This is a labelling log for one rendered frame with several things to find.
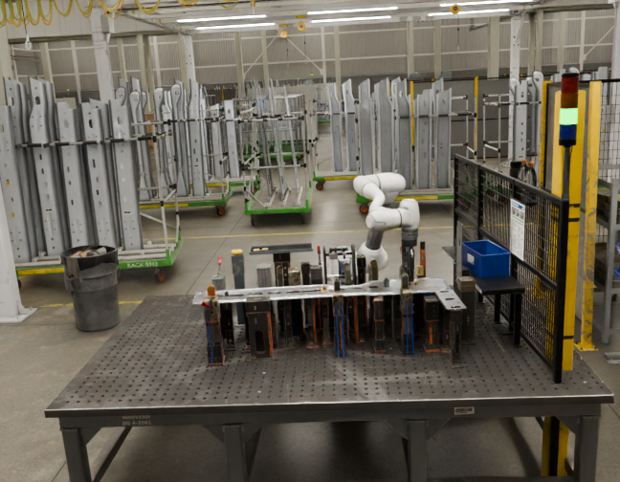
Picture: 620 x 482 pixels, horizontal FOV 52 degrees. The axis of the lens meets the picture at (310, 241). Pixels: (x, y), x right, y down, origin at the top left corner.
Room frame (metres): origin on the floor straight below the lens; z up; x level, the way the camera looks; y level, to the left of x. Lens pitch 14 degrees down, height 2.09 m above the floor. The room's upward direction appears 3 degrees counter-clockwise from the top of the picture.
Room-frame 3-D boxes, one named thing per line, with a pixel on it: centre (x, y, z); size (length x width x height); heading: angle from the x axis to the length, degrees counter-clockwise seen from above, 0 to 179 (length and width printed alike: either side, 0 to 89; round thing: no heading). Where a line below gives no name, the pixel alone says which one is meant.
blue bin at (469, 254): (3.41, -0.96, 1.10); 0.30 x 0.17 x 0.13; 8
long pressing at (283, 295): (3.29, -0.04, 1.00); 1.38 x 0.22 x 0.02; 91
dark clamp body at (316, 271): (3.50, -0.03, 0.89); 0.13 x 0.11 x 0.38; 1
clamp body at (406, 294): (3.10, -0.48, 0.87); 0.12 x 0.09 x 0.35; 1
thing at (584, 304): (5.16, -2.12, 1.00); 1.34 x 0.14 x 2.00; 177
